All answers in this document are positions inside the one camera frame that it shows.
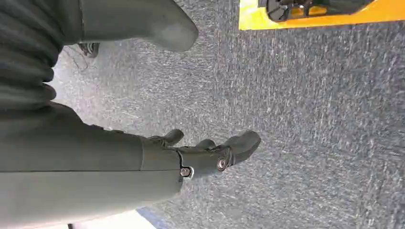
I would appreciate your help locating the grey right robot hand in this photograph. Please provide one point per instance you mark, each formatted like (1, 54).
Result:
(79, 177)

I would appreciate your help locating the ribbed grey right robot arm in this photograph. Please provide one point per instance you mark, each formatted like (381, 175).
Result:
(25, 47)

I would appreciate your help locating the white panel with blue edge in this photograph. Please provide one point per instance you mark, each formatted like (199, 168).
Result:
(120, 222)

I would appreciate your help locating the small dark caster wheel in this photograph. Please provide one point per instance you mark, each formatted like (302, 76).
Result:
(90, 49)

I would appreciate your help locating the black robot foot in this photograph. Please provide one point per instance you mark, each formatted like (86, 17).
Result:
(281, 11)

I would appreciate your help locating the yellow floor plate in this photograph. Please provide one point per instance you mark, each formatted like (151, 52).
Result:
(364, 15)

